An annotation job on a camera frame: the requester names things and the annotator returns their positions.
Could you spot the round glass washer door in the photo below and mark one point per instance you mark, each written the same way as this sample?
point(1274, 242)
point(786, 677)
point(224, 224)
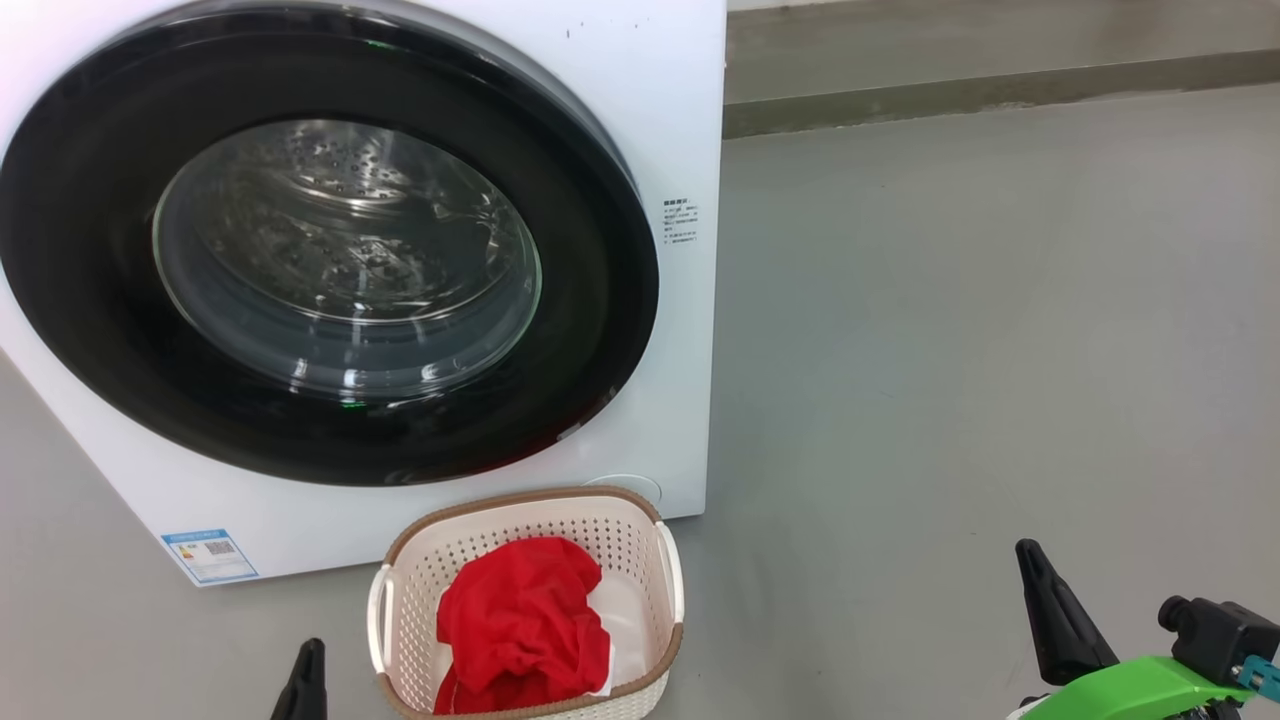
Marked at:
point(90, 300)

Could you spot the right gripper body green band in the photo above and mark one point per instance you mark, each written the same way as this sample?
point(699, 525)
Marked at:
point(1140, 695)

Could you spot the cream perforated laundry basket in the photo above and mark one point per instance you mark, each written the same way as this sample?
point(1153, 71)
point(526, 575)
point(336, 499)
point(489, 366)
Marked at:
point(640, 560)

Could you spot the white front-load washing machine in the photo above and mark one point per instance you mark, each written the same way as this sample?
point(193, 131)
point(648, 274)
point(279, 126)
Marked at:
point(680, 400)

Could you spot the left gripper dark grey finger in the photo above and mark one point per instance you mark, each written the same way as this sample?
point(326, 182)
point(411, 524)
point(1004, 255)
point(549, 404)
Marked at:
point(305, 690)

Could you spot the blue energy label sticker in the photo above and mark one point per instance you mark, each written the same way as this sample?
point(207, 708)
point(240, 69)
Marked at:
point(210, 557)

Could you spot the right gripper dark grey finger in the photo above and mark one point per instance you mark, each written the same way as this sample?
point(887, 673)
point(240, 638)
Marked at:
point(1065, 630)

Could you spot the red and white garment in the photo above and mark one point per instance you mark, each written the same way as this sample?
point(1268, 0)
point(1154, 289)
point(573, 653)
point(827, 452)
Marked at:
point(520, 620)

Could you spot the round white filter cover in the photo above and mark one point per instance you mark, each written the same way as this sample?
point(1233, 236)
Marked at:
point(640, 487)

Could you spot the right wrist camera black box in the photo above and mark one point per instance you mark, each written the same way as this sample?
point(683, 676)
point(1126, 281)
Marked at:
point(1230, 640)

